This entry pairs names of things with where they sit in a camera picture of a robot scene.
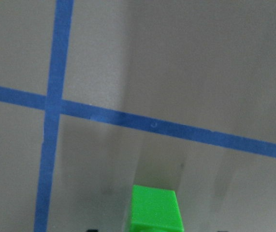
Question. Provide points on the green block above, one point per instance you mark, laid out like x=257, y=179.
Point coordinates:
x=154, y=210

